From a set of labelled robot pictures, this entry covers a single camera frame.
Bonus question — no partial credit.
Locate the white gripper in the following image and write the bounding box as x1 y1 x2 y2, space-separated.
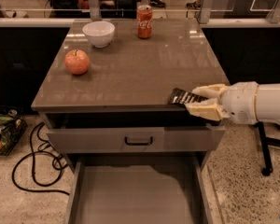
185 81 259 125

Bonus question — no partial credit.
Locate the black rxbar chocolate bar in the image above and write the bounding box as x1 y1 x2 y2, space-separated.
169 88 206 105

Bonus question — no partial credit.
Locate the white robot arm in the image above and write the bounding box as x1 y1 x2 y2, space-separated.
186 81 280 125

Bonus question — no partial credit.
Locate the grey drawer cabinet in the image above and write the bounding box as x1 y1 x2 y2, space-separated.
31 18 241 224

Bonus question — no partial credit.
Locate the grey open middle drawer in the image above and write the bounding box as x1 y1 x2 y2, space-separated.
64 157 214 224

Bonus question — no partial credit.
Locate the grey top drawer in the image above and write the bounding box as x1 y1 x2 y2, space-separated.
48 111 225 153

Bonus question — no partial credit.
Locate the black stand leg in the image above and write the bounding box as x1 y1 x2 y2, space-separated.
255 122 280 176

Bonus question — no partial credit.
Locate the red coca-cola can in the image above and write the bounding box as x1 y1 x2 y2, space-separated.
137 5 152 39

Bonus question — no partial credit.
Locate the white ceramic bowl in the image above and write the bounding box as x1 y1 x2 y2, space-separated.
82 21 115 48

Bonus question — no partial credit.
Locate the red apple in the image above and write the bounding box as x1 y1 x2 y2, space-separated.
64 49 90 75

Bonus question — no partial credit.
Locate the black office chair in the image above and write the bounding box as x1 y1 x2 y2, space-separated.
49 0 82 19

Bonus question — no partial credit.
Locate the black drawer handle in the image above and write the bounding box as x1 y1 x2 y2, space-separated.
124 135 154 147

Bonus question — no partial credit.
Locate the black floor cable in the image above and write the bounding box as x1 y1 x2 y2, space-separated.
11 121 71 196

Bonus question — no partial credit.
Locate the black wire basket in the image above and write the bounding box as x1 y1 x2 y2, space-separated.
0 109 27 156

